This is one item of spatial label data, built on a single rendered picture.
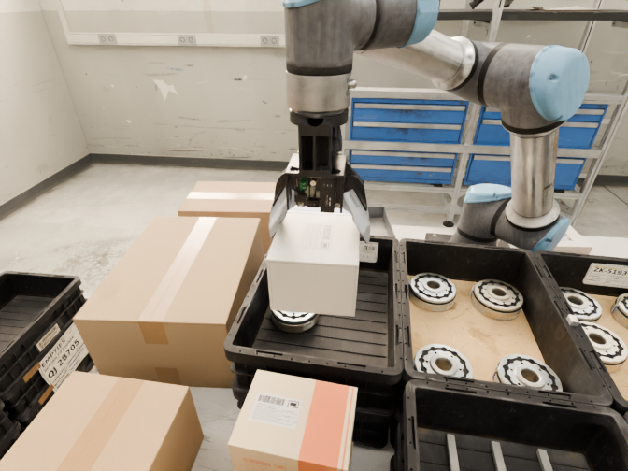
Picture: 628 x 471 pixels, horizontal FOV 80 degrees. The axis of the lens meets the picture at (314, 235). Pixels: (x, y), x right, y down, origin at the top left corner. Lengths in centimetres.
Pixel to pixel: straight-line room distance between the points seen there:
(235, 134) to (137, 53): 102
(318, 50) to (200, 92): 324
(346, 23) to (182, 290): 61
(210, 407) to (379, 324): 40
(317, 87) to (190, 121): 336
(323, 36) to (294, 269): 27
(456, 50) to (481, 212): 48
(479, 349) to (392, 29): 61
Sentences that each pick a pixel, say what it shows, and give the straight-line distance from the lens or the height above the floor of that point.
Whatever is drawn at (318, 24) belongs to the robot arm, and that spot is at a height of 140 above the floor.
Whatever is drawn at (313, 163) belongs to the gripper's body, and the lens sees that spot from 44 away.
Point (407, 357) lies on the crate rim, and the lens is 65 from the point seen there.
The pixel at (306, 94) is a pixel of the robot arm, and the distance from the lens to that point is 43.
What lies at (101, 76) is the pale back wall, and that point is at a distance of 404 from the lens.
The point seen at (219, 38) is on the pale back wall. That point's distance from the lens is 345.
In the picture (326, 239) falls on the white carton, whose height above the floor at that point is 114.
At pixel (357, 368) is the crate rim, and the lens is 63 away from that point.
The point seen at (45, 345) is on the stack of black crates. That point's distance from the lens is 149.
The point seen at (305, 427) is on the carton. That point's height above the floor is 92.
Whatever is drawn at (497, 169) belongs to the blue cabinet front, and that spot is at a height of 45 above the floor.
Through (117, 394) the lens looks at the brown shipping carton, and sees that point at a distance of 76.
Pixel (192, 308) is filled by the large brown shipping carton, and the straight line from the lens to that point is 79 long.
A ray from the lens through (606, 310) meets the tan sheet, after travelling 107.
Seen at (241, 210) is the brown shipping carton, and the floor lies 86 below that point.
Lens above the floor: 142
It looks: 33 degrees down
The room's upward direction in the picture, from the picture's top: straight up
